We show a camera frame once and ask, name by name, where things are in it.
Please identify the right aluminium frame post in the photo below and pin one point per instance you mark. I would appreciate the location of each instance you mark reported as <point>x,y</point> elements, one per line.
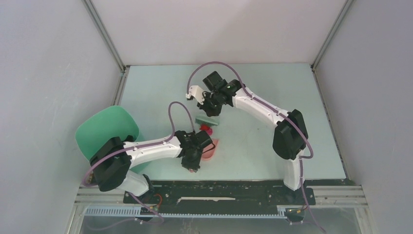
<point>332,32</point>

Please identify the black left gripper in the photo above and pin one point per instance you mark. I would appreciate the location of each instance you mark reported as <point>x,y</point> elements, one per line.
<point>194,165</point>

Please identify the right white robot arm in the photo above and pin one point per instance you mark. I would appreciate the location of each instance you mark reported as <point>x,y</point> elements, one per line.
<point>290,133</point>

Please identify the green hand brush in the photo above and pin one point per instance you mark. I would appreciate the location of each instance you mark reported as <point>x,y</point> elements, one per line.
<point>208,121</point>

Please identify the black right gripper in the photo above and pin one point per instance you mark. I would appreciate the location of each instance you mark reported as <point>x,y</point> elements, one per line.
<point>210,112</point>

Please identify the aluminium frame post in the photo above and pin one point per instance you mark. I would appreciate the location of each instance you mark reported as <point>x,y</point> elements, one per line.
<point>332,32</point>
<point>99,24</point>

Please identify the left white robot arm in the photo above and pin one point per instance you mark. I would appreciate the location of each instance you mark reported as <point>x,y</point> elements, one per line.
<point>112,164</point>

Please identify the green plastic waste bin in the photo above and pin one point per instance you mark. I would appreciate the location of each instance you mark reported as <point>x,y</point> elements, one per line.
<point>113,121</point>

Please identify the pink plastic dustpan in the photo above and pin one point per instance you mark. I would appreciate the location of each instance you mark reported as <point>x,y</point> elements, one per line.
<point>209,151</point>

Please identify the left aluminium frame post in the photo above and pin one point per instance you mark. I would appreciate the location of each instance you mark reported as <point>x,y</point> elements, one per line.
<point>99,24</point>

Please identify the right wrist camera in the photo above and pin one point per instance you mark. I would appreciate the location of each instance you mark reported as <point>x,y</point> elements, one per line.
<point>197,93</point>

